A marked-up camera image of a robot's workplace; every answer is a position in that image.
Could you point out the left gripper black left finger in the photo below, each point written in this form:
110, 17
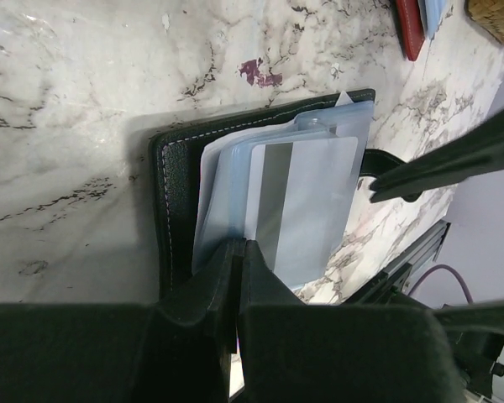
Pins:
175, 350

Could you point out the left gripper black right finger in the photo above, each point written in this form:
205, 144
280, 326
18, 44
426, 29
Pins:
295, 352

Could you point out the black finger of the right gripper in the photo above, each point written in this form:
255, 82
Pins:
477, 317
478, 152

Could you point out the red card holder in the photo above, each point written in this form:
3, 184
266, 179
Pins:
418, 21

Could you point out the white striped card in wallet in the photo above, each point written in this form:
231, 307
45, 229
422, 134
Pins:
296, 195

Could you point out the brown woven organizer tray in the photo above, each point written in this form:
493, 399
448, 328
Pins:
489, 14

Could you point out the aluminium frame rail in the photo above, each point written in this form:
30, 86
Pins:
392, 279

